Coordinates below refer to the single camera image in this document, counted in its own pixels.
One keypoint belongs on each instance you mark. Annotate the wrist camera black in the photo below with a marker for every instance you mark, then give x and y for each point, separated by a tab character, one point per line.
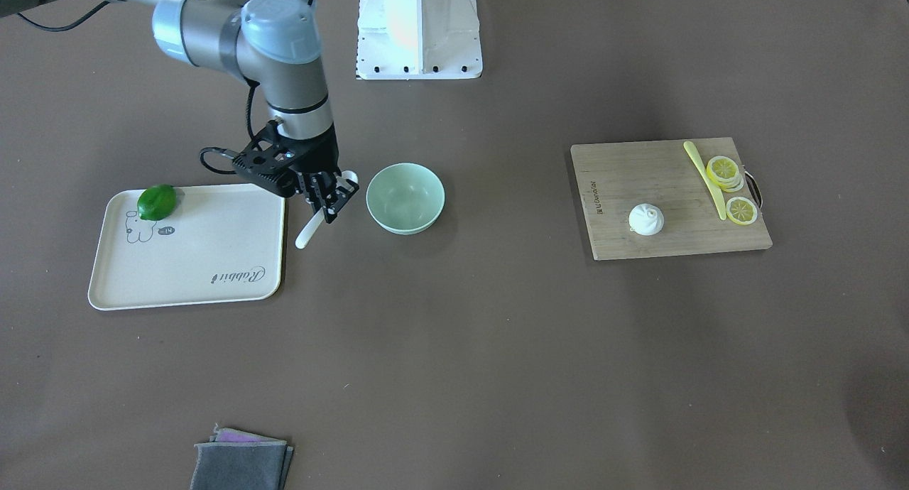
270	169

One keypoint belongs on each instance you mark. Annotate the green lime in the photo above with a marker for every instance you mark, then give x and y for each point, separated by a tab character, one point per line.
157	202

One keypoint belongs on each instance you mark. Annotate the grey folded cloth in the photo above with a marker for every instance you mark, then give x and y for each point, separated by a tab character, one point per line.
234	459

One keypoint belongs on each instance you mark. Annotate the lemon slice stack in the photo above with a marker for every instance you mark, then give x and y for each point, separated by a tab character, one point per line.
725	173

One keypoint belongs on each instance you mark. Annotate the wooden cutting board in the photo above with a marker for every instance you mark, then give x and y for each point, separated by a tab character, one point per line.
613	178

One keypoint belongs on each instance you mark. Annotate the cream rabbit tray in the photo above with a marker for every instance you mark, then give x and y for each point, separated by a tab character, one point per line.
222	244

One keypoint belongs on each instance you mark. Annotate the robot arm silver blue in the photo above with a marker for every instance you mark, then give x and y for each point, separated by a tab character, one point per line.
273	46

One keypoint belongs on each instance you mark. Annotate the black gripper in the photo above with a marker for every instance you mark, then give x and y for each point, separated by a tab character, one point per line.
322	154

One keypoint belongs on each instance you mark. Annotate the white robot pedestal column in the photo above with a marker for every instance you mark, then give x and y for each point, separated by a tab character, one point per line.
418	40

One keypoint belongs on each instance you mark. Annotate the lemon slice single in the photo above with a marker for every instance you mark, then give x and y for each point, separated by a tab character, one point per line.
741	211

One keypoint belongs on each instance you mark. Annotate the white spoon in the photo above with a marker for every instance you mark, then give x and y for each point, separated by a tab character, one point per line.
317	219

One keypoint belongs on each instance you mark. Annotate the yellow plastic knife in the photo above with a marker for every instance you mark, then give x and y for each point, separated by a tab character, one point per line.
712	188

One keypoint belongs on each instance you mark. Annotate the light green bowl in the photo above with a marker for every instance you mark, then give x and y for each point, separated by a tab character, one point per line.
405	198

